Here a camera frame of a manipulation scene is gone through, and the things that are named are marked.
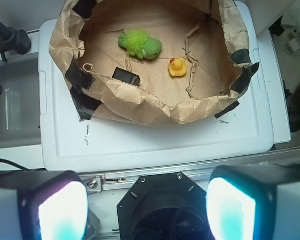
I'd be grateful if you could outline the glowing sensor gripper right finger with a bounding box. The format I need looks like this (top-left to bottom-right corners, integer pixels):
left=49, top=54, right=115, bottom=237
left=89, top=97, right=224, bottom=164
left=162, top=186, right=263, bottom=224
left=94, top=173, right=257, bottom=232
left=206, top=164, right=300, bottom=240

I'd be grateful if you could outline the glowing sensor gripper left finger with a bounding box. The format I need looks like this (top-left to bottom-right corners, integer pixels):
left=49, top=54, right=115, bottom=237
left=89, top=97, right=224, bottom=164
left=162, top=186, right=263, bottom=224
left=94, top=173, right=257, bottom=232
left=0, top=170, right=88, bottom=240

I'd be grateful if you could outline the white plastic lid tray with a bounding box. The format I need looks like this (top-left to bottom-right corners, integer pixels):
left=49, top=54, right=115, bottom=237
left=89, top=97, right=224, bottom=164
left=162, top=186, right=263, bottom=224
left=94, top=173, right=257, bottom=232
left=38, top=1, right=276, bottom=173

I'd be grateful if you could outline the translucent plastic bin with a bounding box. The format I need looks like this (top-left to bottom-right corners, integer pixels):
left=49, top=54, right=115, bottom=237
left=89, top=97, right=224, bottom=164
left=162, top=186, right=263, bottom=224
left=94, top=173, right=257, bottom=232
left=0, top=54, right=41, bottom=149

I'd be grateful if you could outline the yellow rubber duck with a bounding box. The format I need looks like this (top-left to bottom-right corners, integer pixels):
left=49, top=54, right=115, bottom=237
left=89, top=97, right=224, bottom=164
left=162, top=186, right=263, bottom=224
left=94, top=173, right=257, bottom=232
left=168, top=58, right=188, bottom=77

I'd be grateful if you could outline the green plush turtle toy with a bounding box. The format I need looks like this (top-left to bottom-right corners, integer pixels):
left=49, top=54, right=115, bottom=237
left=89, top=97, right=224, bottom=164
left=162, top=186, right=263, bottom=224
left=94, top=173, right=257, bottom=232
left=118, top=30, right=163, bottom=60

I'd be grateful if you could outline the aluminium extrusion rail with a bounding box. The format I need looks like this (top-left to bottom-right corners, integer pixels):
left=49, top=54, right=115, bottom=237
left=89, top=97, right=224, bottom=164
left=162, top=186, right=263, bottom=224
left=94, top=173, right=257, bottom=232
left=79, top=146, right=300, bottom=195

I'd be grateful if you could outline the black cable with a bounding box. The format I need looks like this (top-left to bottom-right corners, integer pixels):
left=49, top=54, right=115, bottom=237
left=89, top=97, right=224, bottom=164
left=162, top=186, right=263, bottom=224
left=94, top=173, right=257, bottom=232
left=0, top=157, right=28, bottom=171

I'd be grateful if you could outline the black octagonal mount plate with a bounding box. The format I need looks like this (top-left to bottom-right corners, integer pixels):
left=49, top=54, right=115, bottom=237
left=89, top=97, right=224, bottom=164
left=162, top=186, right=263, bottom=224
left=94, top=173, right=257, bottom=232
left=117, top=173, right=214, bottom=240

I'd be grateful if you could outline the brown paper bag enclosure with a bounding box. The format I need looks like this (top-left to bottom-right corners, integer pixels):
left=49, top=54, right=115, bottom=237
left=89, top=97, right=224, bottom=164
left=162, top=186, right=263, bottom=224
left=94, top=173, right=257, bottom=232
left=49, top=0, right=259, bottom=126

